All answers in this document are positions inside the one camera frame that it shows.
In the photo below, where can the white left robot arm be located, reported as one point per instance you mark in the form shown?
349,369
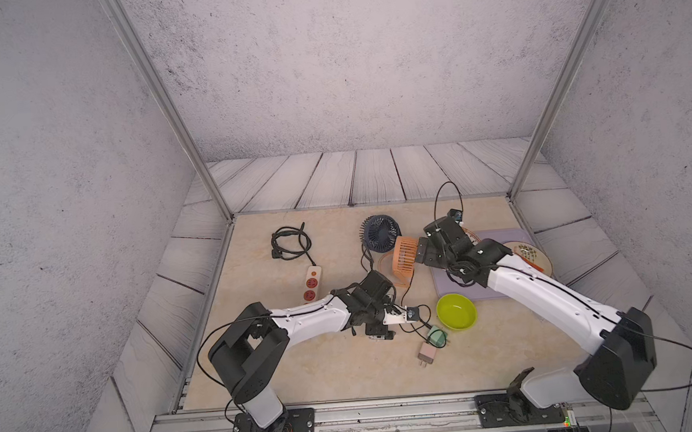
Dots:
246,356

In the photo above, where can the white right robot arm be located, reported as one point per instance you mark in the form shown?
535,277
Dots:
620,346

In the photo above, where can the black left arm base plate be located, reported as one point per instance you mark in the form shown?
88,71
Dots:
293,420

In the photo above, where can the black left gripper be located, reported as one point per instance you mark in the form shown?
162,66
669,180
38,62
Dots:
381,332

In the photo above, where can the white red power strip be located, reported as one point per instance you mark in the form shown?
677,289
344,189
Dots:
313,280

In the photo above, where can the aluminium mounting rail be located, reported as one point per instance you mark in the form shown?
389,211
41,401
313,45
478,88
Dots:
457,412

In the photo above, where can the orange desk fan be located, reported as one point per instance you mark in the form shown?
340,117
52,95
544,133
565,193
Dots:
401,260

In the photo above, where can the green usb power adapter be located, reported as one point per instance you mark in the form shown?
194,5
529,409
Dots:
437,337

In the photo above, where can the green plastic bowl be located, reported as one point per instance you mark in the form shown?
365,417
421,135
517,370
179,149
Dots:
456,312

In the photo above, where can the beige small plate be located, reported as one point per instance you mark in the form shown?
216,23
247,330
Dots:
532,255

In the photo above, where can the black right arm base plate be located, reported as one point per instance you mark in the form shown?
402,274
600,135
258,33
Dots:
513,408

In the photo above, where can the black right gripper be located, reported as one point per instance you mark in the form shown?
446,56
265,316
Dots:
429,256

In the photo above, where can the pink usb power adapter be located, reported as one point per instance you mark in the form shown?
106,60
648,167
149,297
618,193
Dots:
427,354

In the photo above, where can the dark blue desk fan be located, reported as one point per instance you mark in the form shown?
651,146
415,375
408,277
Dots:
379,233

